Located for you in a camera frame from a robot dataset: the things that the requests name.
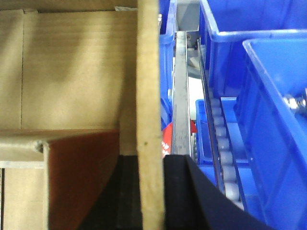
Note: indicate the stainless steel shelf rail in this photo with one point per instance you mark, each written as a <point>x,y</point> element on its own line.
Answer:
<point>181,140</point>

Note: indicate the blue bin upper left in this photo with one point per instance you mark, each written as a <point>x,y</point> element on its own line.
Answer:
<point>168,9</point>

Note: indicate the red snack bag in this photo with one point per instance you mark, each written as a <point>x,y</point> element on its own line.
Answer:
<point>166,143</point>

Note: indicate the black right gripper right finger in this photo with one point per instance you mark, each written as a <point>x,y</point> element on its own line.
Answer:
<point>193,203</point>

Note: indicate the cardboard box red print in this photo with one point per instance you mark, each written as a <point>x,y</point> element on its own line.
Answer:
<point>52,178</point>

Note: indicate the plain torn cardboard box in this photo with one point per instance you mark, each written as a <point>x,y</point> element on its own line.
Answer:
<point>87,65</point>

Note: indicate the blue bin lower right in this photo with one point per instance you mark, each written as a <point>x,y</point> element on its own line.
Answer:
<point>275,137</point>

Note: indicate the blue bin upper right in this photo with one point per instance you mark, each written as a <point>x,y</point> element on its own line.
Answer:
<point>228,27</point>

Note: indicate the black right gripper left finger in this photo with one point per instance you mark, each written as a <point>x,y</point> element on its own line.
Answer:
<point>119,205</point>

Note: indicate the roller conveyor track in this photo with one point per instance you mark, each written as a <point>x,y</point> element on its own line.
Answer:
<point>225,169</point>

